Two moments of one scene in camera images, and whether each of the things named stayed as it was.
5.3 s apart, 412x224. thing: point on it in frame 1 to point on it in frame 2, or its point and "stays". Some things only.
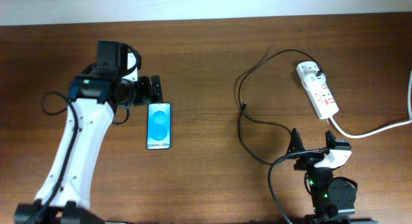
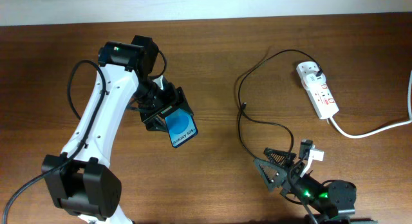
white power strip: (322, 98) stays
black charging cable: (243, 104) stays
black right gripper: (308, 160) to (279, 179)
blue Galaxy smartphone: (159, 126) to (181, 127)
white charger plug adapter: (311, 81) stays
